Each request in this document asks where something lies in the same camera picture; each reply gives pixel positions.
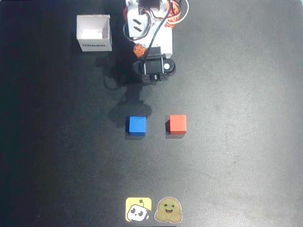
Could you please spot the hugging face emoji sticker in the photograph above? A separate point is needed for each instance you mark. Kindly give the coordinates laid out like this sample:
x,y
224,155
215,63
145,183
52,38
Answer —
x,y
168,210

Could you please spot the white cardboard box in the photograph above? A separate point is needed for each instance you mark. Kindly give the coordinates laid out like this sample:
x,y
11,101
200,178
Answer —
x,y
94,45

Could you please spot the black gripper-mounted webcam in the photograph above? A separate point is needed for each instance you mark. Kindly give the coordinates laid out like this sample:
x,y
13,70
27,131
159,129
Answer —
x,y
154,67

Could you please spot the red wooden cube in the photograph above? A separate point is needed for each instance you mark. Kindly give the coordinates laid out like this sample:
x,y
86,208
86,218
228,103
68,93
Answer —
x,y
178,124

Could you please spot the yellow robot mascot sticker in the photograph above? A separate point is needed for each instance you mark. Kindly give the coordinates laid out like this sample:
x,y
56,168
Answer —
x,y
138,209

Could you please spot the blue wooden cube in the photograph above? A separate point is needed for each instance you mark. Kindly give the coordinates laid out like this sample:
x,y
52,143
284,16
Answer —
x,y
137,125

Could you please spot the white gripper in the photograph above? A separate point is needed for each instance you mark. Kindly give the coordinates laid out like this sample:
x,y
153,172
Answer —
x,y
164,41

